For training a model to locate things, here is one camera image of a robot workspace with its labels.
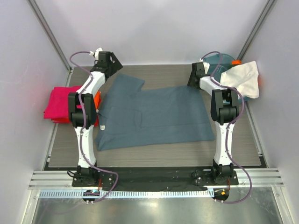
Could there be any grey blue t shirt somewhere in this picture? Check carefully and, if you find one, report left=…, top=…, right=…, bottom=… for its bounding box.
left=95, top=74, right=215, bottom=151

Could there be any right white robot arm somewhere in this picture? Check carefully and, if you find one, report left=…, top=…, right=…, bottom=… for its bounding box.
left=187, top=62, right=240, bottom=185

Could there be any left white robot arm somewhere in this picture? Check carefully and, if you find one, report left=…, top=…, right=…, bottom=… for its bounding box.
left=68, top=48, right=122, bottom=187

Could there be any teal plastic bin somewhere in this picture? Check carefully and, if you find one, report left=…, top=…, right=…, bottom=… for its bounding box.
left=202, top=52, right=250, bottom=102

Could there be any folded orange t shirt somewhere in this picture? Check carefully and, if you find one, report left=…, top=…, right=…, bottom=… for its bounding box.
left=93, top=91, right=101, bottom=112

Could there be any orange clamp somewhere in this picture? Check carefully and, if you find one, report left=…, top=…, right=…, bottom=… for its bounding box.
left=231, top=60, right=242, bottom=65

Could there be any white t shirt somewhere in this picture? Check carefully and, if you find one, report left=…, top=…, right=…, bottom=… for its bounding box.
left=220, top=61, right=259, bottom=98

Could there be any folded pink t shirt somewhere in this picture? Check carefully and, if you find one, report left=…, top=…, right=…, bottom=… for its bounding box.
left=43, top=86, right=82, bottom=120

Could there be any folded red t shirt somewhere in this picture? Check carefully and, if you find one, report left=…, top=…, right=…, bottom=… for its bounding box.
left=51, top=86, right=101, bottom=126

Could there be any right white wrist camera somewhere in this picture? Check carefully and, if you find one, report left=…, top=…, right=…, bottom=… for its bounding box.
left=199, top=58, right=210, bottom=74

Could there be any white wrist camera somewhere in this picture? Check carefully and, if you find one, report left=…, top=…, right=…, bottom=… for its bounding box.
left=199, top=58, right=210, bottom=74
left=89, top=48, right=103, bottom=60

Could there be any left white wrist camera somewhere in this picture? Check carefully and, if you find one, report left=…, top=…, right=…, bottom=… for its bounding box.
left=89, top=48, right=103, bottom=60

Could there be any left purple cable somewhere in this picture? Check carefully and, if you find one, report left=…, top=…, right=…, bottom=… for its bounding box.
left=69, top=50, right=120, bottom=203

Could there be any left aluminium frame post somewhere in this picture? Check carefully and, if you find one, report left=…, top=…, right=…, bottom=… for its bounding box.
left=26, top=0, right=72, bottom=73

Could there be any aluminium frame post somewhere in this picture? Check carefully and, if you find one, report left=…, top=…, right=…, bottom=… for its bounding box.
left=237, top=0, right=277, bottom=61
left=26, top=0, right=72, bottom=73

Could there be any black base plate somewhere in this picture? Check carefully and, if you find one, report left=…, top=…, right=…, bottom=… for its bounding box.
left=67, top=167, right=239, bottom=192

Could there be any right aluminium frame post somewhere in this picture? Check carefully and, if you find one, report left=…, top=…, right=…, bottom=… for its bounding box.
left=237, top=0, right=277, bottom=61

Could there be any slotted cable duct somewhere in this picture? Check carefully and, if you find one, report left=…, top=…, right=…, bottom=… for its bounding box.
left=39, top=189, right=214, bottom=199

